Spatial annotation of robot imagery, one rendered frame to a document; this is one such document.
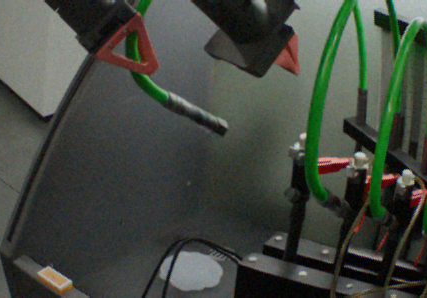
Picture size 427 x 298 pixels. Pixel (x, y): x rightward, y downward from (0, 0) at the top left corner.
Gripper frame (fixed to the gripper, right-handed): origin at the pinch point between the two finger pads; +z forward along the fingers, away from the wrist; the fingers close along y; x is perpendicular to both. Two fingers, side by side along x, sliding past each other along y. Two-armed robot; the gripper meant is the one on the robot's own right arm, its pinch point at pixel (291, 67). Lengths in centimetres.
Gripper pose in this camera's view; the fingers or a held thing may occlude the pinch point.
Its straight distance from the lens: 87.2
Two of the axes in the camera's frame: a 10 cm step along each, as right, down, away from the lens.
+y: 5.7, -8.1, 1.0
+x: -6.5, -3.7, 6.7
